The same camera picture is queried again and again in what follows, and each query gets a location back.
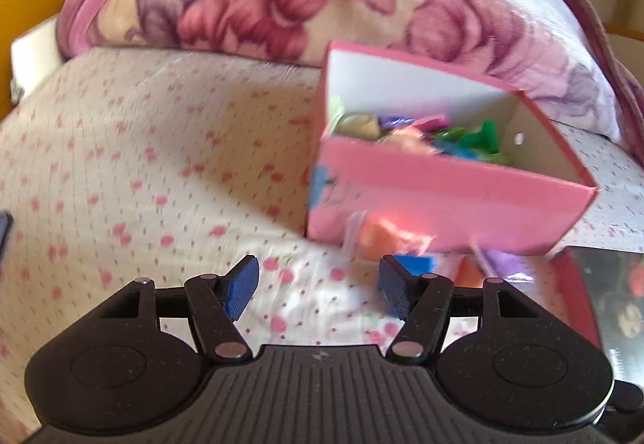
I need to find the purple toy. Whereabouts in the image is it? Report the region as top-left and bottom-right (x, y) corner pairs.
(473, 247), (535, 285)

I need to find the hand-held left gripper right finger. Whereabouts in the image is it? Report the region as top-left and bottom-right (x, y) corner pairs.
(378, 255), (542, 367)

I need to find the white board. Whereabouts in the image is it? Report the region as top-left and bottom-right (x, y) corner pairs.
(10, 13), (69, 99)

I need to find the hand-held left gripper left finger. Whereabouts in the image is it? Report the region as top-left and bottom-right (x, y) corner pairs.
(98, 255), (260, 365)

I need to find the dark flat object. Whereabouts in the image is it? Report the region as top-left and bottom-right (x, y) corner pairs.
(0, 211), (15, 270)

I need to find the red-edged dark book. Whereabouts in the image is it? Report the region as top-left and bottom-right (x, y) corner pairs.
(550, 246), (644, 382)

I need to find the pink cardboard box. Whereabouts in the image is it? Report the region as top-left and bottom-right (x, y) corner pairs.
(305, 40), (601, 256)

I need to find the blue toy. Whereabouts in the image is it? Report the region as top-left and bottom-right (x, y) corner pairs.
(392, 255), (440, 282)

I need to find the pile of colourful toys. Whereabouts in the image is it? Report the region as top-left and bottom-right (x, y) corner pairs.
(328, 94), (515, 167)

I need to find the pink dotted bed sheet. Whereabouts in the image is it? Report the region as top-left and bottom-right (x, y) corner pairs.
(0, 46), (644, 444)

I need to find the orange toy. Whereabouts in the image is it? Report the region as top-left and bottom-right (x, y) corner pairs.
(453, 257), (487, 290)
(351, 214), (429, 270)

